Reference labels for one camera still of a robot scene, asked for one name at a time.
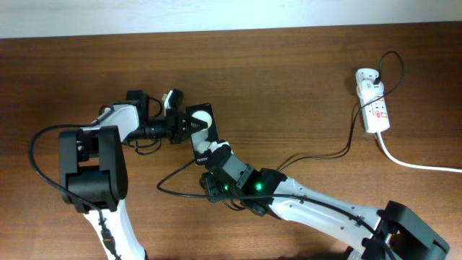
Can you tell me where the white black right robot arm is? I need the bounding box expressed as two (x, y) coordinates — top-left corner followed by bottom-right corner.
(194, 142), (450, 259)

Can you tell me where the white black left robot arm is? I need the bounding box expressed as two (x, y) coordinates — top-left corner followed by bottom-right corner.
(59, 89), (213, 259)

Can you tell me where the black Galaxy flip phone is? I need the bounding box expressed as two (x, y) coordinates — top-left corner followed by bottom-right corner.
(186, 103), (219, 165)

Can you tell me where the black charger cable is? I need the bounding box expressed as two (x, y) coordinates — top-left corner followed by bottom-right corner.
(276, 50), (405, 173)

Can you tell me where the white power strip cord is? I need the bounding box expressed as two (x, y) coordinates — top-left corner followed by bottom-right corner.
(375, 131), (462, 174)

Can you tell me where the white power strip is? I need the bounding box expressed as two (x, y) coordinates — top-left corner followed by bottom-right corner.
(355, 68), (390, 134)

